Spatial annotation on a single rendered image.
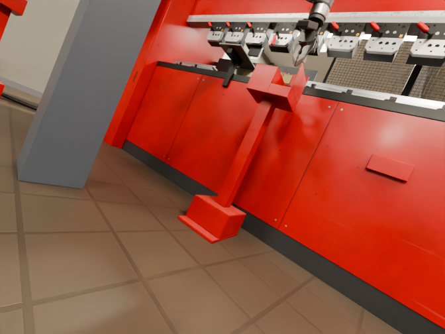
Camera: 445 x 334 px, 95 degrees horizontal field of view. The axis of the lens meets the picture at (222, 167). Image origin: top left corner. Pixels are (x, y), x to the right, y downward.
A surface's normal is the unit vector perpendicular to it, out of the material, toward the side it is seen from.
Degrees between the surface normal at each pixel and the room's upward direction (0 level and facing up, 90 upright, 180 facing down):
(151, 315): 0
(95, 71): 90
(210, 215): 90
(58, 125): 90
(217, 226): 90
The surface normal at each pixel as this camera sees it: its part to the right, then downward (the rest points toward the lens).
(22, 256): 0.41, -0.91
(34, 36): 0.69, 0.35
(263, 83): -0.46, -0.16
